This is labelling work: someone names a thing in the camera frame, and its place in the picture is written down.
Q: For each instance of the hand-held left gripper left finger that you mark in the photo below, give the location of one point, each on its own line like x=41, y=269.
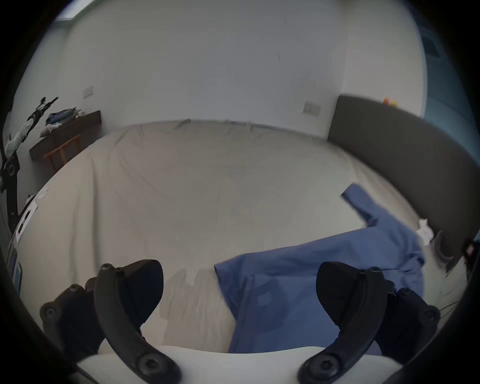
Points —
x=123, y=311

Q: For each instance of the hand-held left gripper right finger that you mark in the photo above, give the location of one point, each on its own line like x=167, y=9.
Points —
x=360, y=311

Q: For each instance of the blue shirt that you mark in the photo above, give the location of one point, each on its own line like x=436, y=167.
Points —
x=322, y=270

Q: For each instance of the white crumpled paper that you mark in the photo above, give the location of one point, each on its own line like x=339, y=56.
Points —
x=425, y=230

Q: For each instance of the bed with beige sheet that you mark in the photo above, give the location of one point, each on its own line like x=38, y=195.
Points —
x=195, y=195

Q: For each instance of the dark padded headboard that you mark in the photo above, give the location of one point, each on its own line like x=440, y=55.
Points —
x=408, y=157

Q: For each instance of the orange wooden chair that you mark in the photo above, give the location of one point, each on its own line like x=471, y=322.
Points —
x=62, y=152

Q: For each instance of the dark wooden desk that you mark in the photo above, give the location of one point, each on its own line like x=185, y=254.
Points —
x=67, y=131

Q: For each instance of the white and black robot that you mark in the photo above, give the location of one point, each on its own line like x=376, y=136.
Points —
x=15, y=150

